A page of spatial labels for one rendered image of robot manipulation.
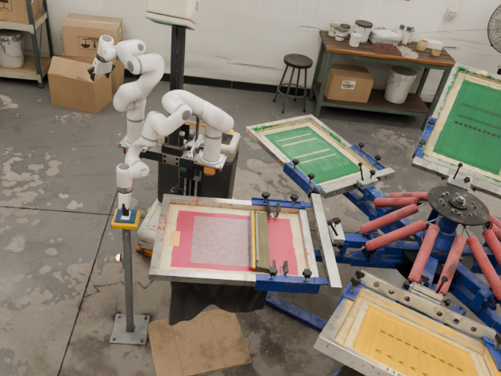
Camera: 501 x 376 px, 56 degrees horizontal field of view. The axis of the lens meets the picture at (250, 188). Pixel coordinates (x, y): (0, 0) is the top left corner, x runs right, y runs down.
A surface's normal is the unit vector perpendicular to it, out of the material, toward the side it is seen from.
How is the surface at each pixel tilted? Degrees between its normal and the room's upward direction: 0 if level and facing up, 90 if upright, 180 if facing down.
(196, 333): 1
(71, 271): 0
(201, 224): 0
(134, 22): 90
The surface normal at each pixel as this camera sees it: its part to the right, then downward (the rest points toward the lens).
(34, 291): 0.13, -0.79
